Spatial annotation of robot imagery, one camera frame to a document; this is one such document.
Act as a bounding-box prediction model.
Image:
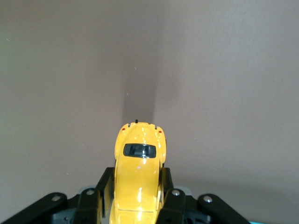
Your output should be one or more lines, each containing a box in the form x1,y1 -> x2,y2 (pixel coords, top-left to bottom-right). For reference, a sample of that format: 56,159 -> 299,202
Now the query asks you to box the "brown table cover sheet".
0,0 -> 299,224

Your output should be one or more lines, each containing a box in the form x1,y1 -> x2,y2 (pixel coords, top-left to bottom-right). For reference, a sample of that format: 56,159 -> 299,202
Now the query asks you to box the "turquoise plastic bin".
247,219 -> 299,224

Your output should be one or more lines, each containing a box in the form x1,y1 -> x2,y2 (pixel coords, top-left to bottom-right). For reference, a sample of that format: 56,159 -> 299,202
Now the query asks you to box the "yellow beetle toy car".
109,119 -> 168,224

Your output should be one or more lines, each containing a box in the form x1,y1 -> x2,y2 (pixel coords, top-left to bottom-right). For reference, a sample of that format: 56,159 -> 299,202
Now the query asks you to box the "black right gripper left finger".
2,167 -> 115,224

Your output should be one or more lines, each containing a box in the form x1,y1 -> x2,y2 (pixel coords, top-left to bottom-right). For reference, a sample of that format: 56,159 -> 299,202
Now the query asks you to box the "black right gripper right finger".
157,167 -> 252,224

